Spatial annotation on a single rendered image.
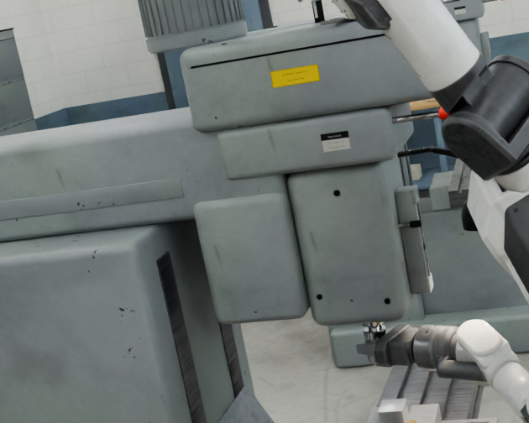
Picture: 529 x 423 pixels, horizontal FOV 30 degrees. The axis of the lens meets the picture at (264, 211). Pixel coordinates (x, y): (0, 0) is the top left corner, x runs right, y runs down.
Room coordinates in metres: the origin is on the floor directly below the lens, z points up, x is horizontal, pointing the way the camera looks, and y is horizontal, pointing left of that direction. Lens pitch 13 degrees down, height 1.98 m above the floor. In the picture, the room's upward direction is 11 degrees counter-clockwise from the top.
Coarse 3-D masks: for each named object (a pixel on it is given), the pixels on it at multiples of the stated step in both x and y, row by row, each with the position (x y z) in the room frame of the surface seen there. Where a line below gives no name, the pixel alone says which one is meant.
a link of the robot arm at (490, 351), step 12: (468, 324) 1.77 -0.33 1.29; (480, 324) 1.75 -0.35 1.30; (456, 336) 1.76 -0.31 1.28; (468, 336) 1.74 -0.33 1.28; (480, 336) 1.72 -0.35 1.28; (492, 336) 1.71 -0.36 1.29; (468, 348) 1.71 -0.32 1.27; (480, 348) 1.69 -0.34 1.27; (492, 348) 1.68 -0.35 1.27; (504, 348) 1.68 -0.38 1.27; (480, 360) 1.68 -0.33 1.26; (492, 360) 1.67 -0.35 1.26; (504, 360) 1.67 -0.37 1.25; (516, 360) 1.67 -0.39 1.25; (492, 372) 1.66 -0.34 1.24; (492, 384) 1.66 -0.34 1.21
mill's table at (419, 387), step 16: (400, 368) 2.47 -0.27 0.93; (416, 368) 2.45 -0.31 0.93; (400, 384) 2.37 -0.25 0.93; (416, 384) 2.35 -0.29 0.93; (432, 384) 2.34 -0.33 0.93; (448, 384) 2.32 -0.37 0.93; (464, 384) 2.30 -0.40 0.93; (416, 400) 2.26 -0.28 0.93; (432, 400) 2.25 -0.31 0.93; (448, 400) 2.26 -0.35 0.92; (464, 400) 2.21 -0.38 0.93; (480, 400) 2.35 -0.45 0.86; (448, 416) 2.17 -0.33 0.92; (464, 416) 2.13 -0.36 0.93
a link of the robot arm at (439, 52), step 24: (336, 0) 1.42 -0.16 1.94; (360, 0) 1.39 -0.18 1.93; (384, 0) 1.38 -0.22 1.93; (408, 0) 1.38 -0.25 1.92; (432, 0) 1.40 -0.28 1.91; (360, 24) 1.44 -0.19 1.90; (384, 24) 1.39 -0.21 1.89; (408, 24) 1.39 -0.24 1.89; (432, 24) 1.39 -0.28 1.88; (456, 24) 1.41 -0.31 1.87; (408, 48) 1.40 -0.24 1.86; (432, 48) 1.39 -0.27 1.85; (456, 48) 1.39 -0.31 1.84; (432, 72) 1.40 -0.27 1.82; (456, 72) 1.40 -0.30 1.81
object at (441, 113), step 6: (414, 114) 1.76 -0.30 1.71; (420, 114) 1.76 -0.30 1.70; (426, 114) 1.75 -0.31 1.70; (432, 114) 1.75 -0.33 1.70; (438, 114) 1.74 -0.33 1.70; (444, 114) 1.73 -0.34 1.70; (396, 120) 1.77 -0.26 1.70; (402, 120) 1.76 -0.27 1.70; (408, 120) 1.76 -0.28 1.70; (414, 120) 1.76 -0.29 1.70
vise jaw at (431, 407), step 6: (414, 408) 1.99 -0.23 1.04; (420, 408) 1.99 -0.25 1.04; (426, 408) 1.98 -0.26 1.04; (432, 408) 1.97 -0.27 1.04; (438, 408) 1.98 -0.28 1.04; (414, 414) 1.96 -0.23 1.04; (420, 414) 1.96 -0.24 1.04; (426, 414) 1.95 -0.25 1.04; (432, 414) 1.95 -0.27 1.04; (438, 414) 1.97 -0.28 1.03; (420, 420) 1.93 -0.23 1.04; (426, 420) 1.92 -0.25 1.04; (432, 420) 1.92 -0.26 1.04; (438, 420) 1.95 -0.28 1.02
